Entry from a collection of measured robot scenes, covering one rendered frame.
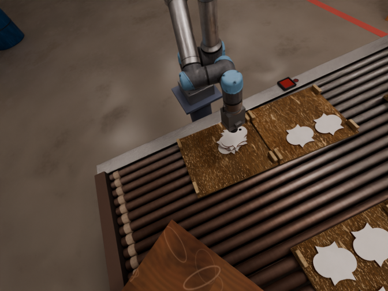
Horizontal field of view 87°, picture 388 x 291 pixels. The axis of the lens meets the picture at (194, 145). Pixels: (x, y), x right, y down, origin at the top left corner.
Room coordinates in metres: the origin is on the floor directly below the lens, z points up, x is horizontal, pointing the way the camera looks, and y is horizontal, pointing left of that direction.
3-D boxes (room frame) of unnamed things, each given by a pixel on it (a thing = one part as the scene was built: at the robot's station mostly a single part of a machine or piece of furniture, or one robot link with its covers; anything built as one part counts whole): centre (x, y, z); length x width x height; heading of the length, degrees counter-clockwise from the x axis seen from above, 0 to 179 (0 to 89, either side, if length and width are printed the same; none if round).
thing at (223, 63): (0.63, -0.20, 1.30); 0.11 x 0.11 x 0.08; 82
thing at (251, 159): (0.49, -0.13, 0.93); 0.41 x 0.35 x 0.02; 93
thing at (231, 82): (0.53, -0.20, 1.31); 0.09 x 0.08 x 0.11; 172
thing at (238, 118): (0.52, -0.20, 1.15); 0.10 x 0.09 x 0.16; 12
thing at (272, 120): (0.51, -0.55, 0.93); 0.41 x 0.35 x 0.02; 93
